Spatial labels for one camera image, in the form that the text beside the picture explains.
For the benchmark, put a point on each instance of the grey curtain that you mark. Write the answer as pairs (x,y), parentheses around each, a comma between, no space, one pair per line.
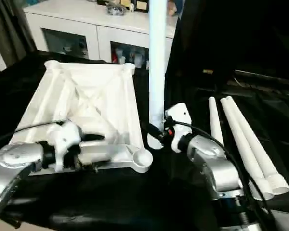
(4,36)

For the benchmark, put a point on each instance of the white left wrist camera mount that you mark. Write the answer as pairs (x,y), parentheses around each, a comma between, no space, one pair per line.
(65,134)

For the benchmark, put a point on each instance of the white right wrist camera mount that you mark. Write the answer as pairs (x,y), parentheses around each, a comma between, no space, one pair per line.
(180,113)

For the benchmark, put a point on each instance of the small white cup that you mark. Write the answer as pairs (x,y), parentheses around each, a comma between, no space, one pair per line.
(147,64)

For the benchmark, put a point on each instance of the white plastic table top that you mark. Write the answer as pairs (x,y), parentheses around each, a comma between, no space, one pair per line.
(98,84)

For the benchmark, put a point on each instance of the white glass-door cabinet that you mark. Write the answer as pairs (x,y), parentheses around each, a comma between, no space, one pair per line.
(86,16)

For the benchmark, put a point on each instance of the black cabinet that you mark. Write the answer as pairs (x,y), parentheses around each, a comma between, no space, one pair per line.
(231,36)

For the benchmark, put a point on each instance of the clear glass ornament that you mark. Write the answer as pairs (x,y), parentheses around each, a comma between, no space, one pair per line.
(115,10)

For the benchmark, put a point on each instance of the black work mat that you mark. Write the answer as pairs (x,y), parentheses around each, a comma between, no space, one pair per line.
(110,197)

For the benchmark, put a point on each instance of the red bottle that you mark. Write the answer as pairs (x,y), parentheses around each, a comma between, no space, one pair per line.
(114,55)

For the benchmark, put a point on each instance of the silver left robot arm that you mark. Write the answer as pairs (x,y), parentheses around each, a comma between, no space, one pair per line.
(14,158)

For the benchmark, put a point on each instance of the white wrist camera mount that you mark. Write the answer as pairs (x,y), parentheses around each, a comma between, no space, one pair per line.
(180,113)
(65,134)

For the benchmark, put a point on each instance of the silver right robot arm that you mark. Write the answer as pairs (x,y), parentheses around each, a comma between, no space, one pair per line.
(214,163)

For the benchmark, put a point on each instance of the small gold label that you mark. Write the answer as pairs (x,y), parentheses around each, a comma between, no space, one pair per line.
(207,71)

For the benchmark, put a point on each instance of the white plastic table leg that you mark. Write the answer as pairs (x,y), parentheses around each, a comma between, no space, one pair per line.
(215,120)
(255,144)
(243,144)
(156,72)

